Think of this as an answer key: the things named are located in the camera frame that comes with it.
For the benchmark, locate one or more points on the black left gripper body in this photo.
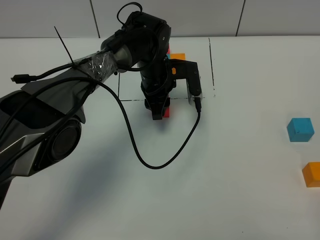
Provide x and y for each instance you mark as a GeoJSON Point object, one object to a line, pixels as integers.
{"type": "Point", "coordinates": [156, 85]}

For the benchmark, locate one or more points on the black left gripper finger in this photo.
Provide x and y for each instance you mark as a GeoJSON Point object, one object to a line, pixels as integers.
{"type": "Point", "coordinates": [157, 113]}

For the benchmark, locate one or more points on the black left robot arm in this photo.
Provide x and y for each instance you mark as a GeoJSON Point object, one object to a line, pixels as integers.
{"type": "Point", "coordinates": [41, 124]}

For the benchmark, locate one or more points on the red template block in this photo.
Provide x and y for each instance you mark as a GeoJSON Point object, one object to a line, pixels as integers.
{"type": "Point", "coordinates": [168, 50]}

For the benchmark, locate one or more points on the orange template block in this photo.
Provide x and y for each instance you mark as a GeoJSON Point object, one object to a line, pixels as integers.
{"type": "Point", "coordinates": [178, 56]}

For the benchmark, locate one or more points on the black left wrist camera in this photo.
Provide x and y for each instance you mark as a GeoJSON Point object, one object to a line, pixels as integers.
{"type": "Point", "coordinates": [188, 70]}

